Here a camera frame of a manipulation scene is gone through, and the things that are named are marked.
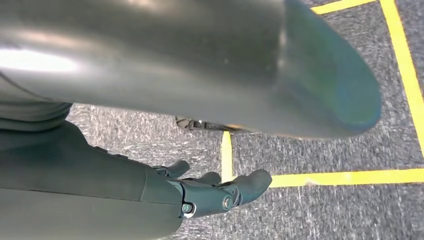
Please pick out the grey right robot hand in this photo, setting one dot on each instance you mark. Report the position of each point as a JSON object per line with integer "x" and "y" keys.
{"x": 165, "y": 49}

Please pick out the black robot foot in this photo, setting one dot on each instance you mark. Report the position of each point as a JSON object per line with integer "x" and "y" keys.
{"x": 198, "y": 125}

